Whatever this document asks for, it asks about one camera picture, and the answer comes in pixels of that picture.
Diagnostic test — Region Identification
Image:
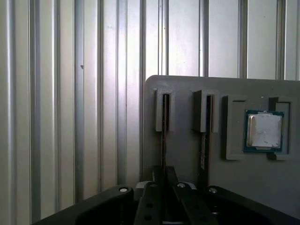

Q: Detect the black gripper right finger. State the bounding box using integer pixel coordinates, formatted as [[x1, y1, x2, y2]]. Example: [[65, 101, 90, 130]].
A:
[[166, 166, 300, 225]]

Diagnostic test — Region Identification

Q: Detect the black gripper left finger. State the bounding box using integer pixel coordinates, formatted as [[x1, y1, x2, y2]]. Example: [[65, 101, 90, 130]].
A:
[[30, 165, 165, 225]]

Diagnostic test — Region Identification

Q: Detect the blue RAM memory stick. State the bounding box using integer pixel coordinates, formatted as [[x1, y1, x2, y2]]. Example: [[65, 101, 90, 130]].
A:
[[161, 93, 171, 169], [198, 95, 214, 187]]

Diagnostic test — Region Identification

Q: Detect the grey parts rack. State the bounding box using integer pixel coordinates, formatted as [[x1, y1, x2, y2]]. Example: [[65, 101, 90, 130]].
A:
[[142, 75, 300, 218]]

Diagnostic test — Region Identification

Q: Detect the silver CPU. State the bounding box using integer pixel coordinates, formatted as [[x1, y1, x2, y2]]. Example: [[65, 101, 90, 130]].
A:
[[242, 109, 285, 153]]

